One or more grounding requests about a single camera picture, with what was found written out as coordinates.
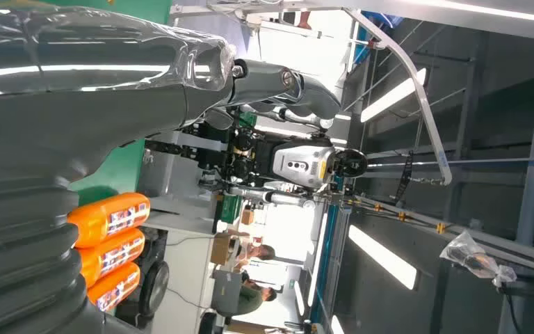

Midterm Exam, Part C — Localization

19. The orange juice bottle clear cap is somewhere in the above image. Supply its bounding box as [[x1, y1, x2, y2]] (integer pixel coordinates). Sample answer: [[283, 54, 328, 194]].
[[67, 192, 151, 249], [75, 228, 146, 289], [86, 262, 141, 313]]

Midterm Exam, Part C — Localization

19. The black round stool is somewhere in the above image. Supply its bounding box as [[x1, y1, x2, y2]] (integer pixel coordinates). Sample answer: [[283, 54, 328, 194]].
[[137, 259, 171, 318]]

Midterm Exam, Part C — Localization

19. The brown cardboard box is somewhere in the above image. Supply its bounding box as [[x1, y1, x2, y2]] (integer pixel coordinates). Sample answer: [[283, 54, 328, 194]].
[[210, 232, 241, 267]]

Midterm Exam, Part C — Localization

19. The person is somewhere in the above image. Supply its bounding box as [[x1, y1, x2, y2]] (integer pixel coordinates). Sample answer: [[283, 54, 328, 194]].
[[234, 243, 277, 273], [211, 269, 278, 319], [280, 9, 315, 29]]

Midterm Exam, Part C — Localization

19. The white ceiling light panel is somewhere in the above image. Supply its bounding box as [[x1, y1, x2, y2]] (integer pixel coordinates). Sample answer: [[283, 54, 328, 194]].
[[348, 225, 419, 292], [360, 67, 428, 124]]

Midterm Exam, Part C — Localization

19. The clear plastic wrapped device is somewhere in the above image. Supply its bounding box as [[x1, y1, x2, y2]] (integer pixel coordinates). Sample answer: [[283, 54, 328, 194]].
[[439, 230, 517, 289]]

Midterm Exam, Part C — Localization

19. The overhead rail with yellow clips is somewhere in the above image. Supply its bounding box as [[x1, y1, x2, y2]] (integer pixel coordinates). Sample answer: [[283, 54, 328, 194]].
[[347, 193, 534, 282]]

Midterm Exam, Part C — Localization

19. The white wall light strip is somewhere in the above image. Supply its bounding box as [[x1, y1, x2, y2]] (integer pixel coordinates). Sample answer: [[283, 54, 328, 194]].
[[396, 0, 534, 26]]

